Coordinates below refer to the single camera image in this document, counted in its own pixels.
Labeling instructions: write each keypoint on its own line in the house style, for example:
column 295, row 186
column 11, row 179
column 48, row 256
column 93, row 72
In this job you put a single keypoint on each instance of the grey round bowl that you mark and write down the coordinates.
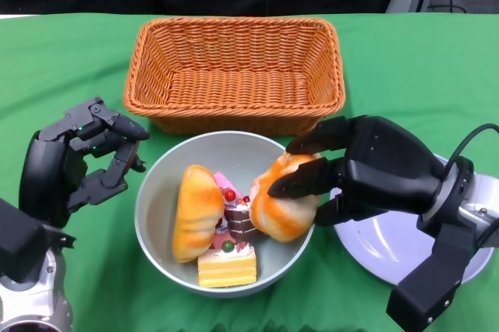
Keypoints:
column 163, row 191

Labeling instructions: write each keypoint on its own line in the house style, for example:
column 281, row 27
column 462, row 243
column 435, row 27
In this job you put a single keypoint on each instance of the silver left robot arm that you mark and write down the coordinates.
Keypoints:
column 35, row 304

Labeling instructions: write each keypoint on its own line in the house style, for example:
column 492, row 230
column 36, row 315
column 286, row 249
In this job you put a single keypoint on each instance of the lilac round plate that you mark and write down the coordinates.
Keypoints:
column 390, row 246

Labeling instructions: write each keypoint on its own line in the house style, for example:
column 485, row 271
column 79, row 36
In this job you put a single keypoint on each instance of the green tablecloth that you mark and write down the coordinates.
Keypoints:
column 409, row 75

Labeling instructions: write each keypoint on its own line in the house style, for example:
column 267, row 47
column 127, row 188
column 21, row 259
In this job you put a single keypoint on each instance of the long orange bread loaf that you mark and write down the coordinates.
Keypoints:
column 195, row 211

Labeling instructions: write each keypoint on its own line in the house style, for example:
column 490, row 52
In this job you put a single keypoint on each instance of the yellow layer cake slice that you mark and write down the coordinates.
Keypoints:
column 228, row 269

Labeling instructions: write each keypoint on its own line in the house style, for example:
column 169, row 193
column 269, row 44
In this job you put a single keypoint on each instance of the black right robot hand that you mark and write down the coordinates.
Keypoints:
column 386, row 172

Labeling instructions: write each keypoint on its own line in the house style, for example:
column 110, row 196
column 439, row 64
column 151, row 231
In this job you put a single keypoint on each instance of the round striped pumpkin bread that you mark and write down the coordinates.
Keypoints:
column 280, row 219

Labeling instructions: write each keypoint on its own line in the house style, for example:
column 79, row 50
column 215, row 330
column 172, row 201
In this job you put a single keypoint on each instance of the orange wicker basket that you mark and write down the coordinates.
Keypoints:
column 238, row 90

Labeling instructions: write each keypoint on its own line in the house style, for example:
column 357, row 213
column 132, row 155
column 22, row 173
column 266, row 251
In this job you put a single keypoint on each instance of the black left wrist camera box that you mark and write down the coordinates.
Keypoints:
column 19, row 242

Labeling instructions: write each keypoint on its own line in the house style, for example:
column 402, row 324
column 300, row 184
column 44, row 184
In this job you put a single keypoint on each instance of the pink cake with cherry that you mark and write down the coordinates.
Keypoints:
column 222, row 239
column 226, row 184

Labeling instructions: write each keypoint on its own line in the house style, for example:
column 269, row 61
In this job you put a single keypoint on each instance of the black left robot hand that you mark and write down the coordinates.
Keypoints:
column 43, row 176

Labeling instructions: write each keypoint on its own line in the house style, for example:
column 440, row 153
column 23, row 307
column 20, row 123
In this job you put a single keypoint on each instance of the chocolate layer cake slice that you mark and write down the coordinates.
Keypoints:
column 239, row 223

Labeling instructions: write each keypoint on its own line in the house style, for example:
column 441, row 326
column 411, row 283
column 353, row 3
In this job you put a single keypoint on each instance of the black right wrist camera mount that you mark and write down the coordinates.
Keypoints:
column 432, row 293

